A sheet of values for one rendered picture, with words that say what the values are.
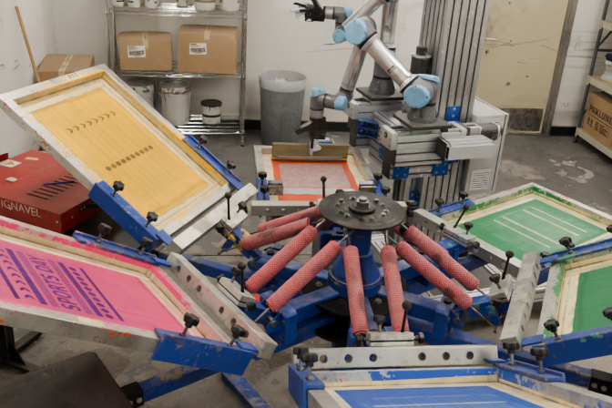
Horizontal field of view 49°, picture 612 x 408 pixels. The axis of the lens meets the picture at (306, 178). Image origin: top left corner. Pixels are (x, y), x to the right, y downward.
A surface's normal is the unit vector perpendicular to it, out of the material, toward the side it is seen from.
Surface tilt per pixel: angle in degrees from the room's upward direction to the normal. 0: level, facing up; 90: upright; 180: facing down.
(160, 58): 91
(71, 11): 90
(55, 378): 0
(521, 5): 90
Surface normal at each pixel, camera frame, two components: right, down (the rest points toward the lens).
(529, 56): 0.11, 0.40
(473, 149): 0.33, 0.39
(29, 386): 0.06, -0.92
